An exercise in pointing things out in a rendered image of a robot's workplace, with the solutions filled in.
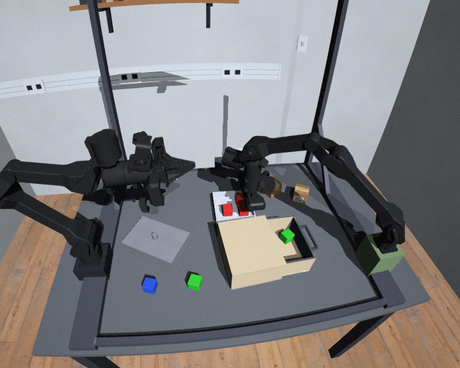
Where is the red block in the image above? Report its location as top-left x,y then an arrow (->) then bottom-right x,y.
238,204 -> 249,217
222,204 -> 233,217
236,193 -> 245,205

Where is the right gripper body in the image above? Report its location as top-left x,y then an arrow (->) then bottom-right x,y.
124,137 -> 165,206

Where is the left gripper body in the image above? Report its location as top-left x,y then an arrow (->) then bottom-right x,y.
237,170 -> 266,211

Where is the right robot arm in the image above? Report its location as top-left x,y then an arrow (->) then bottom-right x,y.
0,129 -> 152,266

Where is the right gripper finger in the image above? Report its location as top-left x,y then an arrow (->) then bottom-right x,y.
163,149 -> 195,163
162,159 -> 195,187

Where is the green block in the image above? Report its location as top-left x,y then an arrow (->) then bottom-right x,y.
187,273 -> 202,290
279,228 -> 295,244

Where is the white open tray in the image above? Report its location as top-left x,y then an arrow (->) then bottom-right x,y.
213,191 -> 256,224

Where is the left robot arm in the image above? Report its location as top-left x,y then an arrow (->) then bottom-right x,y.
221,132 -> 405,254

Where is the blue block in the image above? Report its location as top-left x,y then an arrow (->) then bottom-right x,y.
142,277 -> 158,294

